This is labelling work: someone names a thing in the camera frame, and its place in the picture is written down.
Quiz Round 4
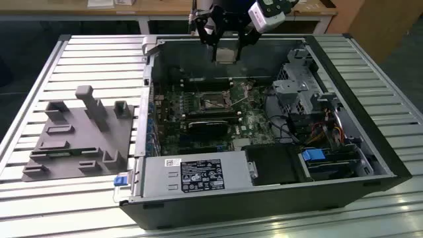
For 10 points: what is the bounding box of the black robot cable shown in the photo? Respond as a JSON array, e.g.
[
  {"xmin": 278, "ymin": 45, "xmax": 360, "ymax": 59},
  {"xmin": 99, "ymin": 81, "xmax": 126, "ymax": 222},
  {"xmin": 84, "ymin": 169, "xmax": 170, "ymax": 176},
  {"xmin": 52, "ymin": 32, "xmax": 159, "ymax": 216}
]
[{"xmin": 187, "ymin": 0, "xmax": 200, "ymax": 36}]

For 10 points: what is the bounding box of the blue disk carrier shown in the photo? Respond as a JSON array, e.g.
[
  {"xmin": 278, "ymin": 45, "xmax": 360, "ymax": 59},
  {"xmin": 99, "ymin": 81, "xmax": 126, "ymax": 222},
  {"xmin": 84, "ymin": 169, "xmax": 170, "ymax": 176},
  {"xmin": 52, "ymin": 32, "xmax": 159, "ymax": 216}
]
[{"xmin": 302, "ymin": 147, "xmax": 327, "ymax": 164}]

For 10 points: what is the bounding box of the wooden cabinet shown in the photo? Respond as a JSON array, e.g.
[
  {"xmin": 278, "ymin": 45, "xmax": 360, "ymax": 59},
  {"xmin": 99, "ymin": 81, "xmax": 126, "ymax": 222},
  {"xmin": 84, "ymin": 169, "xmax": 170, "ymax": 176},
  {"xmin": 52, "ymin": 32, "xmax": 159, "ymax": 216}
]
[{"xmin": 347, "ymin": 0, "xmax": 423, "ymax": 64}]

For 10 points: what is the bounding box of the grey parts rack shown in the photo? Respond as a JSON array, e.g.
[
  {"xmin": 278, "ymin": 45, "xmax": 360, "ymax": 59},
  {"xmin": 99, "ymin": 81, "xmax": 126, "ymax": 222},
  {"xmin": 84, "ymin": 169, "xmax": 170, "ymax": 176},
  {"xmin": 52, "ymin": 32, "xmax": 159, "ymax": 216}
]
[{"xmin": 20, "ymin": 85, "xmax": 138, "ymax": 183}]

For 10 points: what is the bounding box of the black plastic shroud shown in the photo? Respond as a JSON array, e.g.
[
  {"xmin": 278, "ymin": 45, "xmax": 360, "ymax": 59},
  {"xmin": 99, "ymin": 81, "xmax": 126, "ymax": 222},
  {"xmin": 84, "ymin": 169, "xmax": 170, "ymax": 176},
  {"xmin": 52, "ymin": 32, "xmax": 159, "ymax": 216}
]
[{"xmin": 242, "ymin": 144, "xmax": 310, "ymax": 186}]

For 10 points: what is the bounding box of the black PC case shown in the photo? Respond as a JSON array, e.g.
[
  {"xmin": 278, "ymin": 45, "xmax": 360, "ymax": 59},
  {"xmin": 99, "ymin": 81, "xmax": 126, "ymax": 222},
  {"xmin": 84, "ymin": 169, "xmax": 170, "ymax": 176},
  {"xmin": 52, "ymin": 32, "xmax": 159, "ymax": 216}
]
[{"xmin": 119, "ymin": 33, "xmax": 414, "ymax": 230}]

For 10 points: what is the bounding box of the wooden desk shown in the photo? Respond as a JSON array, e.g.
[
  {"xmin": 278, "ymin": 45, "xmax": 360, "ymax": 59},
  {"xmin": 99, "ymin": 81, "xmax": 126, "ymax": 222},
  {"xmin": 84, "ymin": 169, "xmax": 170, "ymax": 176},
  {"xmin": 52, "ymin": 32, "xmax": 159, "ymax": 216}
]
[{"xmin": 0, "ymin": 0, "xmax": 339, "ymax": 35}]

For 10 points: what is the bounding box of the metal drive cage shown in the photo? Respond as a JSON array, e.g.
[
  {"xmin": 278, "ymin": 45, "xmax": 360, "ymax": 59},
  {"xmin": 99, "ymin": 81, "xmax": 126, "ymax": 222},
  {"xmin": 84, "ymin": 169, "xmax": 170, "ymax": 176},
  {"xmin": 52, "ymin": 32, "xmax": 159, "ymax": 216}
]
[{"xmin": 271, "ymin": 48, "xmax": 335, "ymax": 115}]

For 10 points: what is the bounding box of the yellow wire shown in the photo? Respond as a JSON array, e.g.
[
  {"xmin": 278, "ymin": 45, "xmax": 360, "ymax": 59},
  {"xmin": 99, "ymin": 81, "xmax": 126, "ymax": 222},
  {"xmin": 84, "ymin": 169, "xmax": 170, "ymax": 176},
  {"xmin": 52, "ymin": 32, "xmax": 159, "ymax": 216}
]
[{"xmin": 306, "ymin": 126, "xmax": 343, "ymax": 146}]

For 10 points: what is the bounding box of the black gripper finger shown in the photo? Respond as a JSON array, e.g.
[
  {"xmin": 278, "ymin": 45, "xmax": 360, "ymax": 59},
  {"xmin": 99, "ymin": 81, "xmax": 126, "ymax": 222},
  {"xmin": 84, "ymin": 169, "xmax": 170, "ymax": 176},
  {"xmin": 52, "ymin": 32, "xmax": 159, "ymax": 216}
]
[
  {"xmin": 194, "ymin": 5, "xmax": 226, "ymax": 63},
  {"xmin": 234, "ymin": 20, "xmax": 263, "ymax": 61}
]

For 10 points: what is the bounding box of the blue case latch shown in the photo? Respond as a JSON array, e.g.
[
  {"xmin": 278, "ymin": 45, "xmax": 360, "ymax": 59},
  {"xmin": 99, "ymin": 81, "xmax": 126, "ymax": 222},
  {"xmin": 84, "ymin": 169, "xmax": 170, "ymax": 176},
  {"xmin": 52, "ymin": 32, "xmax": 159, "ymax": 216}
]
[{"xmin": 112, "ymin": 173, "xmax": 130, "ymax": 187}]

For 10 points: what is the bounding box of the silver power supply unit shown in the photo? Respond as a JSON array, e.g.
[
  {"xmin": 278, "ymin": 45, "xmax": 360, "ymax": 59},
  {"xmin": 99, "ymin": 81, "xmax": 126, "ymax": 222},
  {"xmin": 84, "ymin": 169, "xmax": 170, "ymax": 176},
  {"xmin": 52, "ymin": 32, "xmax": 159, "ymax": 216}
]
[{"xmin": 130, "ymin": 151, "xmax": 258, "ymax": 199}]

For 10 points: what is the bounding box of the green motherboard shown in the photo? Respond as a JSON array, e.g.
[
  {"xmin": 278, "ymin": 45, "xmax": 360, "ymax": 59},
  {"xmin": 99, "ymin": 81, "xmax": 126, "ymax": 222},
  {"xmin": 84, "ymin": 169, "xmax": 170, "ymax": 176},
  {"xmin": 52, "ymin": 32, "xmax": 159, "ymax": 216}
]
[{"xmin": 152, "ymin": 78, "xmax": 278, "ymax": 157}]

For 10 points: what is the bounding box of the silver chipset heat sink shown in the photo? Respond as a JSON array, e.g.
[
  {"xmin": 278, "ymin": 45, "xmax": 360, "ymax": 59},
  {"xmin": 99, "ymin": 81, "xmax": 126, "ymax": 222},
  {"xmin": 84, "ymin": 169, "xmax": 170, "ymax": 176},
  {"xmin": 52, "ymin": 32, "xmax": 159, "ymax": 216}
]
[{"xmin": 231, "ymin": 138, "xmax": 251, "ymax": 151}]

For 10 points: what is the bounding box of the metal disk bay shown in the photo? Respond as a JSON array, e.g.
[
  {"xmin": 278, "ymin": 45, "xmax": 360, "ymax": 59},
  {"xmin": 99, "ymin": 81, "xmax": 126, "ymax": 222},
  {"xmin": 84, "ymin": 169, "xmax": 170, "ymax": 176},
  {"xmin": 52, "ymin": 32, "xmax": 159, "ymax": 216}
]
[{"xmin": 296, "ymin": 142, "xmax": 376, "ymax": 182}]

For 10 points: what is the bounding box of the CPU socket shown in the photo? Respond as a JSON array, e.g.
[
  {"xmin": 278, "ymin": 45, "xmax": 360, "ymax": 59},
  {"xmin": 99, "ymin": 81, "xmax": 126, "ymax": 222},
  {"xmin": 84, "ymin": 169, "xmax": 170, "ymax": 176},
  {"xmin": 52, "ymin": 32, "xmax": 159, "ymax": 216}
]
[{"xmin": 196, "ymin": 90, "xmax": 234, "ymax": 113}]

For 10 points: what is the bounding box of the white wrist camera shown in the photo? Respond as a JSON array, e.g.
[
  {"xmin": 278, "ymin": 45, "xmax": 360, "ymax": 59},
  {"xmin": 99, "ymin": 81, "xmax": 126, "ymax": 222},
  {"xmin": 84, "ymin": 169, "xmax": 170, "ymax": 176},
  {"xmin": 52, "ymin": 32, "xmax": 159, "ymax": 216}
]
[{"xmin": 247, "ymin": 0, "xmax": 287, "ymax": 33}]

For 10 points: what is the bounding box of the black RAM slot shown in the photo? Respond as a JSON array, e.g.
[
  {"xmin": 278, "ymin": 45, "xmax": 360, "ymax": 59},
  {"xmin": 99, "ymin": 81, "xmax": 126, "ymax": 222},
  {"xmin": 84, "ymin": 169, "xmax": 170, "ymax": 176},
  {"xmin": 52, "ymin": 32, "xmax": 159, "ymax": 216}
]
[
  {"xmin": 187, "ymin": 112, "xmax": 240, "ymax": 116},
  {"xmin": 182, "ymin": 77, "xmax": 232, "ymax": 81},
  {"xmin": 187, "ymin": 115, "xmax": 242, "ymax": 119},
  {"xmin": 182, "ymin": 83, "xmax": 232, "ymax": 87},
  {"xmin": 182, "ymin": 85, "xmax": 232, "ymax": 90},
  {"xmin": 182, "ymin": 80, "xmax": 232, "ymax": 84},
  {"xmin": 187, "ymin": 117, "xmax": 242, "ymax": 121}
]

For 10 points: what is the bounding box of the black graphics card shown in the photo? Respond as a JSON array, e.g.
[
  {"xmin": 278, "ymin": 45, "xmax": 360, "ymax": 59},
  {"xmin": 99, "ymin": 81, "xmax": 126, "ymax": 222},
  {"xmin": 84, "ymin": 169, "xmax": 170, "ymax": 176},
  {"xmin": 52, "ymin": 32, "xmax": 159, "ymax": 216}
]
[{"xmin": 186, "ymin": 119, "xmax": 230, "ymax": 139}]

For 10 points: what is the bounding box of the silver CPU plate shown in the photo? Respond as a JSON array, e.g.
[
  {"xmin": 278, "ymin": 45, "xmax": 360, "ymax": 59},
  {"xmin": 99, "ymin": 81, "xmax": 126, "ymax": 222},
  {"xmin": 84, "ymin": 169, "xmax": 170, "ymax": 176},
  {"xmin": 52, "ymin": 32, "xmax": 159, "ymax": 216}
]
[{"xmin": 215, "ymin": 46, "xmax": 239, "ymax": 64}]

